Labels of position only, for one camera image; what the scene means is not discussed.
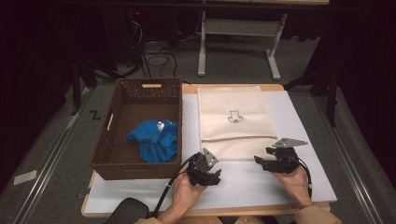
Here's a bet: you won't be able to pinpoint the white metal desk frame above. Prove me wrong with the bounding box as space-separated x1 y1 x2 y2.
197 10 290 82

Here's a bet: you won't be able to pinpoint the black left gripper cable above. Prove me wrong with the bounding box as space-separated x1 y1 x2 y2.
151 152 200 218

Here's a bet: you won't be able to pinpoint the black metal stand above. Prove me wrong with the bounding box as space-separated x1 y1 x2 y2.
282 60 341 128
68 55 129 117

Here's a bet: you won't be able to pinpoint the blue garment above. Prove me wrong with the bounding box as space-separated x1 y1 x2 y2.
125 119 179 164

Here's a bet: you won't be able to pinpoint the person's left hand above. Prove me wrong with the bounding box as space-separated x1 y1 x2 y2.
172 167 208 217

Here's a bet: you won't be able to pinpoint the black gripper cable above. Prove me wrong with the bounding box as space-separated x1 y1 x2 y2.
151 152 200 218
292 155 314 199

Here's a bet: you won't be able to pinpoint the person's right hand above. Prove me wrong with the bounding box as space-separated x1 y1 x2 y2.
272 165 313 209

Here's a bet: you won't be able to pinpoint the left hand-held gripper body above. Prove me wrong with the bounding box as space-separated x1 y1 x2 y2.
186 147 219 187

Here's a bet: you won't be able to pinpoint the black chair armrest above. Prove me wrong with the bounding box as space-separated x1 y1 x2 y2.
105 197 150 224

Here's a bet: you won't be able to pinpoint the metal floor rail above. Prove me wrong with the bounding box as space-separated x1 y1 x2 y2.
11 87 94 224
311 92 389 224

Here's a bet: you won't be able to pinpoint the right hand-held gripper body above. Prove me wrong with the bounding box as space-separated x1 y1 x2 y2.
271 137 309 175

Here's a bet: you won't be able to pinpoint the white floor tape strip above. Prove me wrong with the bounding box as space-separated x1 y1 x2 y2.
12 169 38 187

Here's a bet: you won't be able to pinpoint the white table mat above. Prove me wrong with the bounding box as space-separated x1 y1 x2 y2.
83 90 338 216

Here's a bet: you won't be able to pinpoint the brown woven basket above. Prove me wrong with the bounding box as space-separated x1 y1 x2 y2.
90 77 183 181

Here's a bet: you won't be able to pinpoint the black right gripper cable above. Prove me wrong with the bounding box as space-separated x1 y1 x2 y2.
292 155 314 199

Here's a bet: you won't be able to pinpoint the cream mesh laundry bag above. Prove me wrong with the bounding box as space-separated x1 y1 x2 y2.
196 85 278 161

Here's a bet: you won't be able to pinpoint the black floor cables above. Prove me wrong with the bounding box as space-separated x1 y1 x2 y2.
124 18 179 79

